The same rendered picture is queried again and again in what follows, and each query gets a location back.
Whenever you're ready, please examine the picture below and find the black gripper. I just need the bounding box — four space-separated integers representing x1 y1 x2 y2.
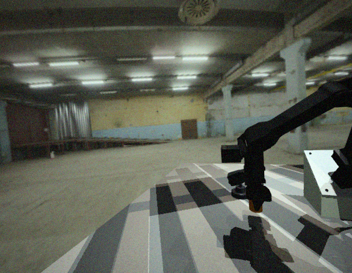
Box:
244 162 272 211

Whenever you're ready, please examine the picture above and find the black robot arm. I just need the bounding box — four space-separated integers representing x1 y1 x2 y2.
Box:
221 76 352 189

